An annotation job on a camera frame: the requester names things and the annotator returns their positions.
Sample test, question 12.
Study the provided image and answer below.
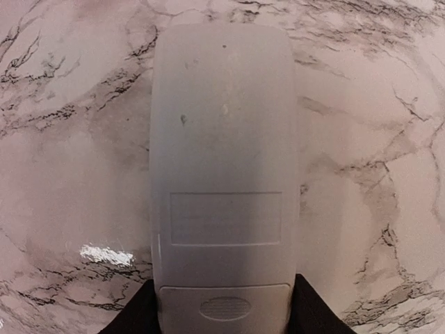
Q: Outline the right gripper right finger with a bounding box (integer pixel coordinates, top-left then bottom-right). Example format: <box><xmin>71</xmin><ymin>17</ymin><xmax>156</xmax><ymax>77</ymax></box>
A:
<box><xmin>286</xmin><ymin>273</ymin><xmax>355</xmax><ymax>334</ymax></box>

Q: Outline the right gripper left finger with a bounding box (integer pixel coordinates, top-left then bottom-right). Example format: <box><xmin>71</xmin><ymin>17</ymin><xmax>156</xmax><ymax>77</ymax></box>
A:
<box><xmin>99</xmin><ymin>279</ymin><xmax>161</xmax><ymax>334</ymax></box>

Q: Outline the white battery cover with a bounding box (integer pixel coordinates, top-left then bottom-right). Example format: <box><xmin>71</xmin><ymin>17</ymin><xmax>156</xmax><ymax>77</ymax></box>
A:
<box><xmin>159</xmin><ymin>285</ymin><xmax>291</xmax><ymax>333</ymax></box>

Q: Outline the white remote control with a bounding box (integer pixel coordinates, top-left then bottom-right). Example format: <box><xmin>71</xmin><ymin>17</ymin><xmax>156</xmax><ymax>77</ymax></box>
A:
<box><xmin>147</xmin><ymin>23</ymin><xmax>303</xmax><ymax>334</ymax></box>

